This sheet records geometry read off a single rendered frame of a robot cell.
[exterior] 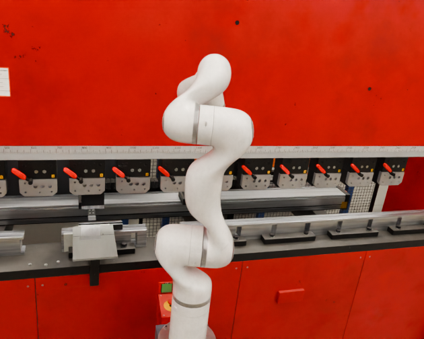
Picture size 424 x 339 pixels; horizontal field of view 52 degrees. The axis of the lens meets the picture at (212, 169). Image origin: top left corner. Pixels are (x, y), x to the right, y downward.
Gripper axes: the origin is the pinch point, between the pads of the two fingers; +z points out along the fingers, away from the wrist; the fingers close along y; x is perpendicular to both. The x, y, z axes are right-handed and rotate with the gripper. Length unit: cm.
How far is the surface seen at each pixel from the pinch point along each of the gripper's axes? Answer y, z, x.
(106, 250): 31, 36, -49
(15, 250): 35, 37, -93
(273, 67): -48, -3, 14
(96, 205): 10, 32, -62
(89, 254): 35, 33, -54
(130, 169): -1.7, 19.0, -44.7
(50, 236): -58, 164, -187
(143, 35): -27, -32, -33
